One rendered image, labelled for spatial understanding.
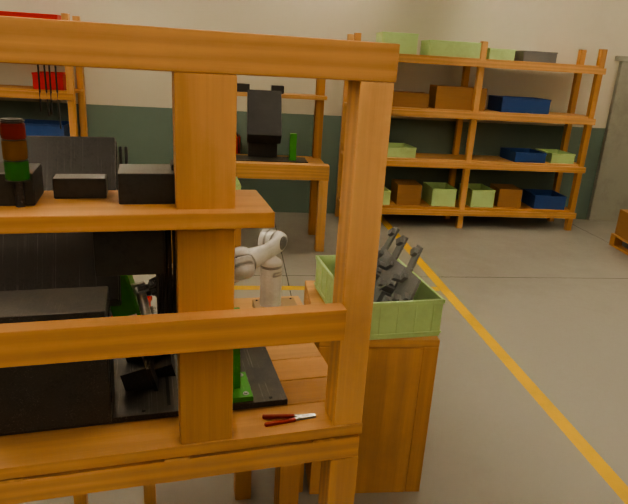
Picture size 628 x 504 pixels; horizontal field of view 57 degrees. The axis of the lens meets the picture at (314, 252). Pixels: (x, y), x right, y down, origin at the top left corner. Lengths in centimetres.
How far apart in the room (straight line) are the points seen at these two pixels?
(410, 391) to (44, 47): 196
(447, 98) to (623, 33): 259
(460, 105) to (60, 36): 619
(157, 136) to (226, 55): 603
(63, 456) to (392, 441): 153
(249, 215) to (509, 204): 649
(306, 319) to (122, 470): 64
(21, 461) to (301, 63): 121
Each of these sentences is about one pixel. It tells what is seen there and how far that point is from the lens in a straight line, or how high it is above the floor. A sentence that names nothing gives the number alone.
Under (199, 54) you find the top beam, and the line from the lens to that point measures 136.
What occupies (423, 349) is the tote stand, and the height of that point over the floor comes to 75.
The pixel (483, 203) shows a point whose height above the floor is 31.
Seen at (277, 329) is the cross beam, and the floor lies 123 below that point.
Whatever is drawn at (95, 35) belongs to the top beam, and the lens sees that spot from 136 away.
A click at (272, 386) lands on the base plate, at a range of 189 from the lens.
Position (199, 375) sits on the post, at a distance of 158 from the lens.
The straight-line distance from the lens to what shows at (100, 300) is 168.
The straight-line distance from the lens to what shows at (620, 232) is 761.
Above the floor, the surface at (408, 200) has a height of 32.
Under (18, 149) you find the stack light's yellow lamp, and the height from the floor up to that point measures 167.
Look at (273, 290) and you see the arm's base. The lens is 244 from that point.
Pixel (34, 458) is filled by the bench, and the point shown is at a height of 88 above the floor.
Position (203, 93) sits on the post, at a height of 181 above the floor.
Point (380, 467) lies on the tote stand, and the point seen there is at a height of 14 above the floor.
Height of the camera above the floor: 189
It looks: 18 degrees down
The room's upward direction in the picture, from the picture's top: 3 degrees clockwise
